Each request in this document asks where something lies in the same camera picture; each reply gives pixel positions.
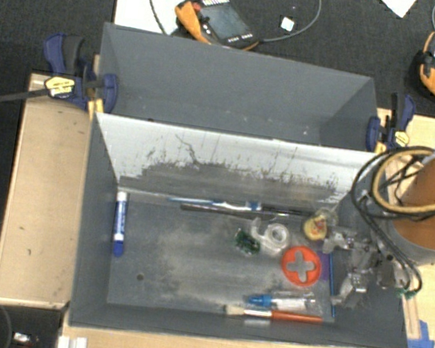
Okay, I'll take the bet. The thin blue stick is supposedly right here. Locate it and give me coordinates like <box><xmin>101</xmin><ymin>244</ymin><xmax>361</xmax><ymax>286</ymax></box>
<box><xmin>319</xmin><ymin>252</ymin><xmax>346</xmax><ymax>320</ymax></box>

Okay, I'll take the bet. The grey metal bin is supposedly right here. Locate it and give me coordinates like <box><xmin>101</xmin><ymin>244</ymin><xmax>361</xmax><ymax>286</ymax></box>
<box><xmin>58</xmin><ymin>21</ymin><xmax>435</xmax><ymax>348</ymax></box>

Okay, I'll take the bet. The yellow rubber duck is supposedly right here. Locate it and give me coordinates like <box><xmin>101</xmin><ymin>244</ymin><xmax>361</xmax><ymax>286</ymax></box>
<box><xmin>300</xmin><ymin>205</ymin><xmax>340</xmax><ymax>245</ymax></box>

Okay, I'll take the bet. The pale wood board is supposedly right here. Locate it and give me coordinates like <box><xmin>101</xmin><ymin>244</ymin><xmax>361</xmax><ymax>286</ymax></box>
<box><xmin>0</xmin><ymin>70</ymin><xmax>103</xmax><ymax>316</ymax></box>

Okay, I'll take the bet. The blue and white toothbrush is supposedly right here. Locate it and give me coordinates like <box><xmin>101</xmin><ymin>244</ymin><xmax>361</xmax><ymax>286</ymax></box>
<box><xmin>167</xmin><ymin>188</ymin><xmax>264</xmax><ymax>216</ymax></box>

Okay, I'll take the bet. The orange handled paintbrush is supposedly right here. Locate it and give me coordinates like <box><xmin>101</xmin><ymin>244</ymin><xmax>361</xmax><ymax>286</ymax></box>
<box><xmin>222</xmin><ymin>301</ymin><xmax>325</xmax><ymax>331</ymax></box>

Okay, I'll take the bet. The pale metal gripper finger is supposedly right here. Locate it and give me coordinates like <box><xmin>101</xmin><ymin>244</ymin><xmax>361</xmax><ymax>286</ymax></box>
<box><xmin>329</xmin><ymin>268</ymin><xmax>371</xmax><ymax>312</ymax></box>
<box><xmin>322</xmin><ymin>227</ymin><xmax>373</xmax><ymax>261</ymax></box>

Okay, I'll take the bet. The blue and white marker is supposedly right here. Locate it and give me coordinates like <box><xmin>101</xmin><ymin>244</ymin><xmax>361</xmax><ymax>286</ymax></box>
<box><xmin>107</xmin><ymin>190</ymin><xmax>134</xmax><ymax>259</ymax></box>

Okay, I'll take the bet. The orange disc with cross cutout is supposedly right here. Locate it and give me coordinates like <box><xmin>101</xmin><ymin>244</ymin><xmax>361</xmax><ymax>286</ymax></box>
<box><xmin>277</xmin><ymin>242</ymin><xmax>326</xmax><ymax>291</ymax></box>

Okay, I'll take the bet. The white tube with blue cap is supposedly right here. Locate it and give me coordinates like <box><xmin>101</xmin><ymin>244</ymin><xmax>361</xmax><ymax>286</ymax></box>
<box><xmin>247</xmin><ymin>285</ymin><xmax>319</xmax><ymax>317</ymax></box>

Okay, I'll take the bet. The small green circuit board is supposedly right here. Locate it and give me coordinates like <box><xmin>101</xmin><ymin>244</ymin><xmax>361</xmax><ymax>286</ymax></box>
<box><xmin>231</xmin><ymin>227</ymin><xmax>264</xmax><ymax>258</ymax></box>

